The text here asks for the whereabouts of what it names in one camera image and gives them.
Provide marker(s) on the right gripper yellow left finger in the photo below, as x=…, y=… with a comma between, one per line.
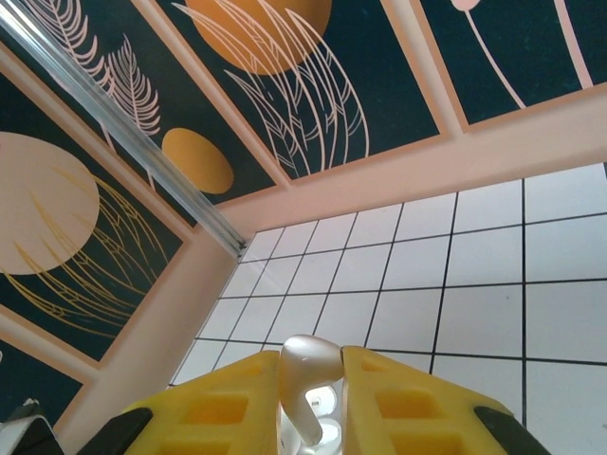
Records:
x=223, y=407

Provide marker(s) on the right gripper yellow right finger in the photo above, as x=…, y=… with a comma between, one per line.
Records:
x=403, y=407

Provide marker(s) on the white earbud charging case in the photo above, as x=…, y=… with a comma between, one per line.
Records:
x=328, y=436

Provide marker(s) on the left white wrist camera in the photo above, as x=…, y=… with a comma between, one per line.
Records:
x=23, y=431

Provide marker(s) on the aluminium frame post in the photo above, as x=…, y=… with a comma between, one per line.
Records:
x=142, y=137

